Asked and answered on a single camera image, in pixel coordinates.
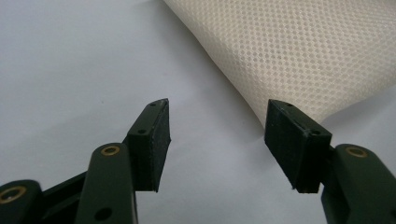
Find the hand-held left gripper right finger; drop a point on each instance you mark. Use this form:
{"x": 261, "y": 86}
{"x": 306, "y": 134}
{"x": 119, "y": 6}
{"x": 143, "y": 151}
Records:
{"x": 292, "y": 146}

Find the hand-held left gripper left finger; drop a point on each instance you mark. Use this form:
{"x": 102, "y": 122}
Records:
{"x": 149, "y": 146}

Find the white mesh laundry bag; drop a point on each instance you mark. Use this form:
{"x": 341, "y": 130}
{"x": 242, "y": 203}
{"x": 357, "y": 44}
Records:
{"x": 295, "y": 49}

